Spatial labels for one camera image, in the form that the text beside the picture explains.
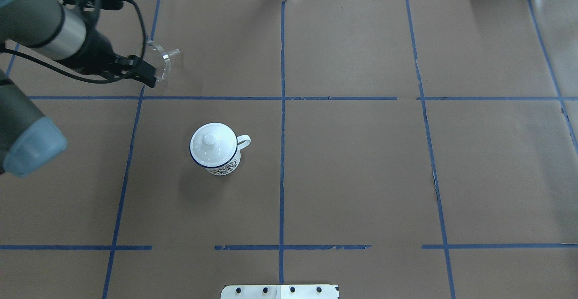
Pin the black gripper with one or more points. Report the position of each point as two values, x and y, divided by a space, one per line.
95 49

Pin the white enamel mug blue rim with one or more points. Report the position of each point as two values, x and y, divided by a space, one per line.
242 142

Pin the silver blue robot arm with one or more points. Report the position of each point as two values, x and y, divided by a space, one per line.
62 36

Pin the white enamel mug lid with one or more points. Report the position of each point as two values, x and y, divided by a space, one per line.
213 145

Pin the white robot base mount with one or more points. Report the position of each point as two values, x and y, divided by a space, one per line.
295 291

